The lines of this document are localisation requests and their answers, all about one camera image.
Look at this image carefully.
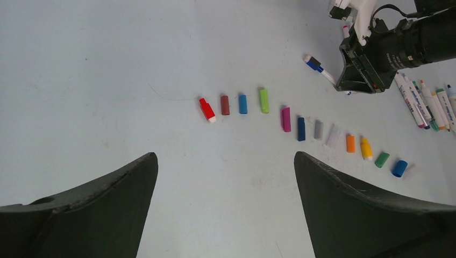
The yellow pen cap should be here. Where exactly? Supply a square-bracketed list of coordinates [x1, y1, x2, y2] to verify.
[360, 138, 373, 160]

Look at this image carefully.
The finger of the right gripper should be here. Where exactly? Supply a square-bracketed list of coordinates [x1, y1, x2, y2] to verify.
[334, 48, 376, 94]

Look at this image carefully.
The light green pen cap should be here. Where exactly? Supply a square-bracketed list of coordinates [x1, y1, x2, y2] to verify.
[259, 89, 269, 114]

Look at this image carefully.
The medium blue pen cap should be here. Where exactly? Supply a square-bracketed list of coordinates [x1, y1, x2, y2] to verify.
[238, 94, 248, 114]

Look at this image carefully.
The dark green thin pen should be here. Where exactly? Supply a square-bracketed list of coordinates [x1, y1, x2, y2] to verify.
[412, 81, 439, 131]

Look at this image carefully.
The green capped marker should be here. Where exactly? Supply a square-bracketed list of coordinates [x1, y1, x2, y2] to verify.
[436, 88, 455, 132]

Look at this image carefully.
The light blue pen cap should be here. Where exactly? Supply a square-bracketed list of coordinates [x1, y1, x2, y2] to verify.
[391, 160, 408, 178]

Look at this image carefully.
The brown pen cap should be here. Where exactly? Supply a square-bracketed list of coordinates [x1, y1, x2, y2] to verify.
[220, 95, 230, 116]

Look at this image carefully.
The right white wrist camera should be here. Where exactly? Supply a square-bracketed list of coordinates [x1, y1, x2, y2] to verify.
[329, 0, 377, 46]

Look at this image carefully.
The orange capped marker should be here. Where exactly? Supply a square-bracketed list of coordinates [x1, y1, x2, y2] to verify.
[420, 80, 446, 131]

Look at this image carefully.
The red capped marker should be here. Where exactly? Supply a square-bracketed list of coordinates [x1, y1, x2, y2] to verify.
[343, 25, 350, 38]

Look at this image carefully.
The red pen cap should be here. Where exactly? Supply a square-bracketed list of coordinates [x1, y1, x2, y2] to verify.
[199, 98, 216, 123]

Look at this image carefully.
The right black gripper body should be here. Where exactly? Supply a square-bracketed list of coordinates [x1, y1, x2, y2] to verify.
[339, 18, 415, 93]

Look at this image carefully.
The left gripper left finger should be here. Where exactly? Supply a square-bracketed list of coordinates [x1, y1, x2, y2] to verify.
[1, 153, 159, 257]

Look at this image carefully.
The dark blue capped marker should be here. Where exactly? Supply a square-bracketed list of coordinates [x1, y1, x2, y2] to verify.
[303, 54, 337, 87]

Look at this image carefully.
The orange pen cap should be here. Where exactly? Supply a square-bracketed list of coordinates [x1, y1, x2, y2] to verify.
[346, 134, 356, 153]

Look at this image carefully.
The clear pen cap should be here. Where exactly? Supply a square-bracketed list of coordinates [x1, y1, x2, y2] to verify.
[326, 124, 341, 149]

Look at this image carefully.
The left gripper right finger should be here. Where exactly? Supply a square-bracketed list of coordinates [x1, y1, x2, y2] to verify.
[294, 152, 455, 257]

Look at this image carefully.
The magenta pen cap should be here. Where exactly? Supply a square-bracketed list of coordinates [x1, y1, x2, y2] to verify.
[281, 107, 291, 133]

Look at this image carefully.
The grey pen cap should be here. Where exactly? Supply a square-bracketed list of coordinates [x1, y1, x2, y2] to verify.
[314, 120, 324, 140]

